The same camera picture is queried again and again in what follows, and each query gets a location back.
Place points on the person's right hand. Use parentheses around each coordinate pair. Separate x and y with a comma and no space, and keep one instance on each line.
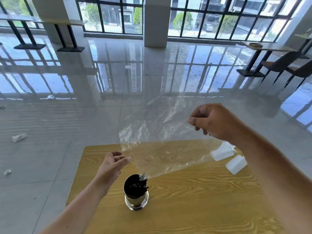
(217,121)

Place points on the person's left hand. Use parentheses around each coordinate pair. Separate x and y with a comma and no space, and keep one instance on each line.
(109,168)

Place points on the bunch of black straws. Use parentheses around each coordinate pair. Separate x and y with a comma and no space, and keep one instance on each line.
(136,188)

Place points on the steel cylindrical holder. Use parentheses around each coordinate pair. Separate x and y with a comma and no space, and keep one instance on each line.
(136,203)

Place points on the clear plastic bag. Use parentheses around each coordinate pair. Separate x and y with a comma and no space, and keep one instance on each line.
(158,143)

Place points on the person's left forearm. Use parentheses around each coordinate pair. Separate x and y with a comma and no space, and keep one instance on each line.
(78,209)

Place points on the person's right forearm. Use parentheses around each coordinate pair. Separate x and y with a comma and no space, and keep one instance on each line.
(275,168)

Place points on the wide white plastic stand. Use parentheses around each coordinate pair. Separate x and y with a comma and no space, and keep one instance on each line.
(221,152)

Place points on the narrow white plastic stand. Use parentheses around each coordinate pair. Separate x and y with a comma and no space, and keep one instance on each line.
(235,164)

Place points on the small wooden tray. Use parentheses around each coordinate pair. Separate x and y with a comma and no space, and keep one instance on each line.
(256,45)

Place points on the dark dining chair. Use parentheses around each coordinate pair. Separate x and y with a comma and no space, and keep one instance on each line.
(280,63)
(302,70)

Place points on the crumpled clear wrapper litter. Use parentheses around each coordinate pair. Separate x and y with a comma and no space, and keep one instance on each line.
(50,97)

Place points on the large crumpled white litter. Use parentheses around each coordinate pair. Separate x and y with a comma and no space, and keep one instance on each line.
(19,138)

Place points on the small crumpled white litter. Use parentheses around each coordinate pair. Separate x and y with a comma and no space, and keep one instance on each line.
(7,172)

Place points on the white paper sheet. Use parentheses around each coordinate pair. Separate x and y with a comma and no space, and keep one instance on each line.
(129,66)

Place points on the black framed window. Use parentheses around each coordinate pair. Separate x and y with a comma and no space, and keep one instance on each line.
(109,17)
(231,19)
(14,7)

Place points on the long table with black legs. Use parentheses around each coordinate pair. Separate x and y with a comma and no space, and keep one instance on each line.
(29,46)
(61,21)

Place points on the wooden table with black pedestal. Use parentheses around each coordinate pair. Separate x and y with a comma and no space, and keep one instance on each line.
(275,47)
(302,36)

